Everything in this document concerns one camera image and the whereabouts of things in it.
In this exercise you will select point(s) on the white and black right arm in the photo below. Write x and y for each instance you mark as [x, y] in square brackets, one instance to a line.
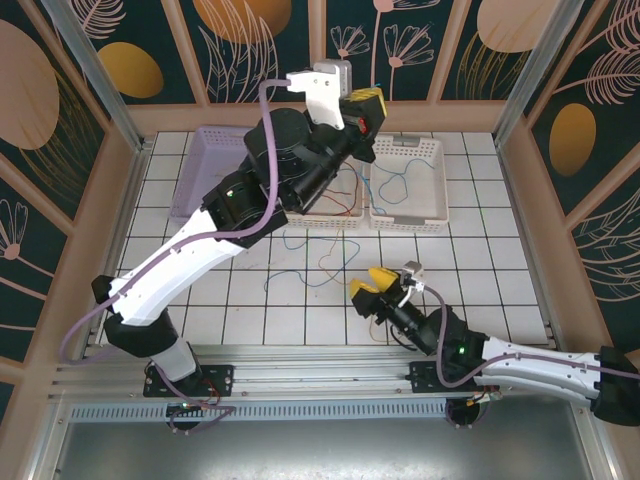
[540, 375]

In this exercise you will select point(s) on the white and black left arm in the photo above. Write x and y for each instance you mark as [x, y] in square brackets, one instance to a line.
[165, 270]

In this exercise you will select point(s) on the grey tape label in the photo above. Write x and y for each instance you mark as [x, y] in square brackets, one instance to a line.
[411, 138]

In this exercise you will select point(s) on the white perforated plastic basket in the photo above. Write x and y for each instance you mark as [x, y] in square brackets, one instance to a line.
[340, 222]

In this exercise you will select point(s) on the white basket with grey labels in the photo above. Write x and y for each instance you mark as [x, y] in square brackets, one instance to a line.
[425, 200]

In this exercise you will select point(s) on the purple perforated plastic basket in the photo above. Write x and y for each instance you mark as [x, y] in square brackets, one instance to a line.
[200, 165]

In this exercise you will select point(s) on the grey metal plate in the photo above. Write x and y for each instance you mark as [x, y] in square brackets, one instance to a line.
[320, 450]

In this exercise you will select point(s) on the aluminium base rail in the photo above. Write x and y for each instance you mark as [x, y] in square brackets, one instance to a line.
[320, 370]

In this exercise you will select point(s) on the aluminium frame post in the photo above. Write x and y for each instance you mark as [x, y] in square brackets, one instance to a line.
[540, 65]
[95, 75]

